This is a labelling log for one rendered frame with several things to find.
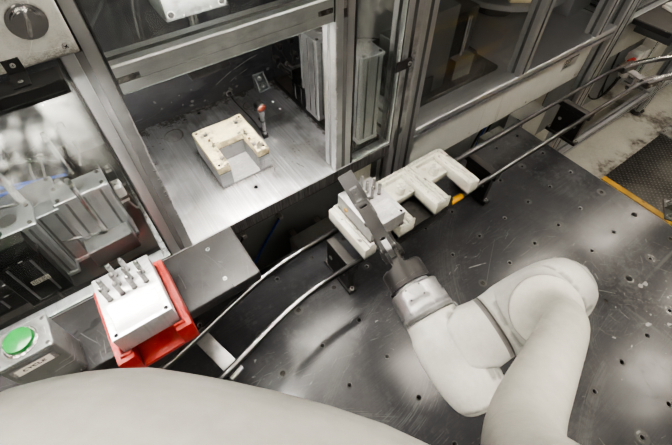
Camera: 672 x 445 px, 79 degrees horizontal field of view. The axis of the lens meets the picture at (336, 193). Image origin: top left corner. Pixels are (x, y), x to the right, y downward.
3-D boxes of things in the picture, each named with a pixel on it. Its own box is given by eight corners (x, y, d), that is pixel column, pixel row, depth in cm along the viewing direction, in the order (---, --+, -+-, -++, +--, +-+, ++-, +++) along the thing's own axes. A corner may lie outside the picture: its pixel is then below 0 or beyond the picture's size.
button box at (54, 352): (38, 396, 67) (-8, 374, 58) (29, 356, 71) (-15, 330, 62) (88, 367, 70) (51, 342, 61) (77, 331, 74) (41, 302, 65)
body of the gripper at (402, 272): (431, 278, 74) (405, 236, 78) (429, 271, 66) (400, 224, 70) (396, 299, 74) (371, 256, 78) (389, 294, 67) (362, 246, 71)
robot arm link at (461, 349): (405, 333, 73) (469, 296, 72) (455, 422, 66) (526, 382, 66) (399, 331, 63) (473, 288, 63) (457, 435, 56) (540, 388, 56)
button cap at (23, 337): (11, 362, 60) (3, 358, 59) (7, 340, 62) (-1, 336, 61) (40, 347, 62) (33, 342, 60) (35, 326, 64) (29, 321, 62)
